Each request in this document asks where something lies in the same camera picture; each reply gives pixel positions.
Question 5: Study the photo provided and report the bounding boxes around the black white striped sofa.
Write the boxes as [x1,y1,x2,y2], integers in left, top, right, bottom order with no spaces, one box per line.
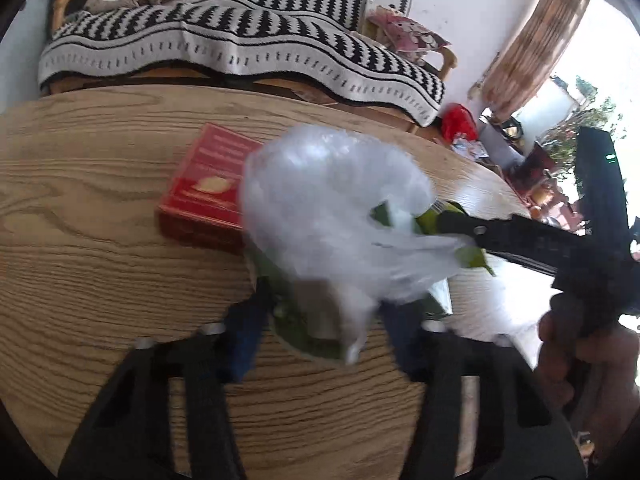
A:
[37,0,447,129]

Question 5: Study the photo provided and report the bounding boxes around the pink printed pillow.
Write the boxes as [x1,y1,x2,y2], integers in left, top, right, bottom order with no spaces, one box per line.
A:
[369,5,452,64]

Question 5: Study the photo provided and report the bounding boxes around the clear plastic bag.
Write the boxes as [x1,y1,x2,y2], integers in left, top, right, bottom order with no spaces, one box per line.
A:
[240,124,474,367]

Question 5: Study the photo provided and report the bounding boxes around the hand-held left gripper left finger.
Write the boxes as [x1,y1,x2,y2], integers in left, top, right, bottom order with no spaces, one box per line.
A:
[57,290,274,480]

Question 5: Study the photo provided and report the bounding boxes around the light green snack packet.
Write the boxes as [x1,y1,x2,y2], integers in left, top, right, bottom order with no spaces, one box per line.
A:
[372,200,497,277]

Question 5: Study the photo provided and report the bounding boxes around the scattered papers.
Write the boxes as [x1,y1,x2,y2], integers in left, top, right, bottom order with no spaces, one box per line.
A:
[452,140,489,162]

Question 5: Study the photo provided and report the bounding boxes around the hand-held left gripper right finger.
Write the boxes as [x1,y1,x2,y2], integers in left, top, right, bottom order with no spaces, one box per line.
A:
[380,302,589,480]

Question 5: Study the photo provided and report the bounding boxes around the green potted plants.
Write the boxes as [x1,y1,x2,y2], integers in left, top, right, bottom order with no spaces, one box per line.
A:
[545,75,627,177]

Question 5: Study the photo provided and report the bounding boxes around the person's right hand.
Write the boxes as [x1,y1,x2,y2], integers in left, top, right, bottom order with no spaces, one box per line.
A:
[539,306,640,411]

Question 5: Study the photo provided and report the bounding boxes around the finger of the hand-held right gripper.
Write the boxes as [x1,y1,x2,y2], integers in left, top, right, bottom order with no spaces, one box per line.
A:
[487,251,562,279]
[435,211,582,262]

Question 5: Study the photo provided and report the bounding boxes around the brown patterned curtain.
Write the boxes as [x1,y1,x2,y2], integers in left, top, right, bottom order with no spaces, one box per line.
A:
[479,0,594,119]

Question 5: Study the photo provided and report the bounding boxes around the green bowl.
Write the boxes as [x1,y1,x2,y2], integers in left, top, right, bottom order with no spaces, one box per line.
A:
[247,250,352,362]

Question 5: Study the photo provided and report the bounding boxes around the red box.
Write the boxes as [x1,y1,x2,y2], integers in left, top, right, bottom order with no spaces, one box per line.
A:
[156,122,264,254]

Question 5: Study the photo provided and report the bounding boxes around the red plastic bag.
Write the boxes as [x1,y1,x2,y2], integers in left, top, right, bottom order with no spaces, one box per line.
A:
[441,103,479,142]

